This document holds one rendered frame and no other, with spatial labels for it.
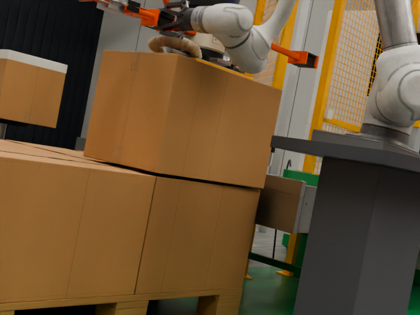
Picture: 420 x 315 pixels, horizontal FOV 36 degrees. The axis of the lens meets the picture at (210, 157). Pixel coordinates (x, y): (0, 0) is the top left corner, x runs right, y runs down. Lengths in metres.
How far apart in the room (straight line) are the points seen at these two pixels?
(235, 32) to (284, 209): 0.84
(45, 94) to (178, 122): 2.02
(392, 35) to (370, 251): 0.63
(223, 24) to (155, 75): 0.31
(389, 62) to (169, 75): 0.72
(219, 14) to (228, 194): 0.72
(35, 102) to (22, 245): 2.28
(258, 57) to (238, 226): 0.71
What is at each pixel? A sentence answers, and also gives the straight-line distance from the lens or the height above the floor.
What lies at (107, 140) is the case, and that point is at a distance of 2.36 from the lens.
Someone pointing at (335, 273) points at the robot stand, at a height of 0.36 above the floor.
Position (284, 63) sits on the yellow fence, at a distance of 3.69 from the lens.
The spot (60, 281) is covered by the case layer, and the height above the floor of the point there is 0.20.
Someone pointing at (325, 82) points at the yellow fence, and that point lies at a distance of 4.07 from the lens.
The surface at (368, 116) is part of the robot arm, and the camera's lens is 2.14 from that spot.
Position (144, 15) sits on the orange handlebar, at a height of 1.08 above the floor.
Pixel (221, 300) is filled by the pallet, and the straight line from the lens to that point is 2.59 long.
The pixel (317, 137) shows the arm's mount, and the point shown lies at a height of 0.77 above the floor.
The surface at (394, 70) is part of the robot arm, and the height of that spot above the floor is 0.98.
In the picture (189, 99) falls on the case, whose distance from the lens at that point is 2.23.
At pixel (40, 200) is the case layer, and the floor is 0.43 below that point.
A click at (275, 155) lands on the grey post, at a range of 6.14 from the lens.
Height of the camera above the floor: 0.66
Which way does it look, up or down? 1 degrees down
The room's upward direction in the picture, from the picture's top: 11 degrees clockwise
